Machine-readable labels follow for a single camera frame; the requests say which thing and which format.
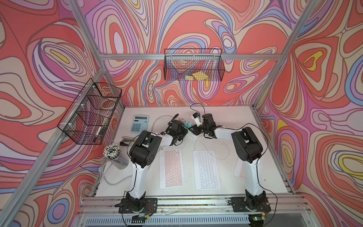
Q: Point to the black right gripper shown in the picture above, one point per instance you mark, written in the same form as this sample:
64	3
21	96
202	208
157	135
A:
195	131

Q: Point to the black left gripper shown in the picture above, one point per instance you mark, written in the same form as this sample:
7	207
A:
185	131

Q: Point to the teal charger adapter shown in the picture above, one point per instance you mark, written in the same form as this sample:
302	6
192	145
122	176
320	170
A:
187	124

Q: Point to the pink keyboard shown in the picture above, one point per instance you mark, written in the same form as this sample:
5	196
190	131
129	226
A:
239	170
171	169

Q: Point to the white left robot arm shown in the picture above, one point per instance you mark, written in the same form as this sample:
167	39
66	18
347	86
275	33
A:
143	153

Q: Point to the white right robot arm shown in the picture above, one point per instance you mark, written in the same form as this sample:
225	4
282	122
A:
248	149

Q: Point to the middle white keyboard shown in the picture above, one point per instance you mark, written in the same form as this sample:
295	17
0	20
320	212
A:
206	173

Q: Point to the white power strip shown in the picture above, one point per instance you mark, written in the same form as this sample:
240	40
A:
191	135

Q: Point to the light blue calculator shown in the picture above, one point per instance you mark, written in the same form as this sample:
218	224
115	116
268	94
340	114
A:
139	124

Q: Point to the black stapler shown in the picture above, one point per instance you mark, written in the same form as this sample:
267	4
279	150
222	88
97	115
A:
126	141

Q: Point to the yellow sticky notes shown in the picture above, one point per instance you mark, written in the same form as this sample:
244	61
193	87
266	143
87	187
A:
197	76

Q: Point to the clear cup of pens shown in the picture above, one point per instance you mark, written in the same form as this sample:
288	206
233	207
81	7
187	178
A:
115	155

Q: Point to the marker in left basket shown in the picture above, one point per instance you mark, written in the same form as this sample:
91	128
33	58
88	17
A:
97	134

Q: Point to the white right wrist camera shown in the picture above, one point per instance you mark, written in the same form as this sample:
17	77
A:
197	119

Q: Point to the back wall wire basket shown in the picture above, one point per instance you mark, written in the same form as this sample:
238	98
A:
179	62

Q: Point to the wall wire basket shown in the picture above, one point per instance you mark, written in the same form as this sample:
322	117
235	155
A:
93	106
179	62

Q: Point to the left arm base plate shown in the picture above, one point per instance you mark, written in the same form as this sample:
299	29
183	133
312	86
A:
130	206

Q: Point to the left wall wire basket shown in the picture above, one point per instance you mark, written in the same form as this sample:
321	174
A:
93	106

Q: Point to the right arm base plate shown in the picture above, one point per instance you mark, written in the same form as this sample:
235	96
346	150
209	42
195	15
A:
248	204

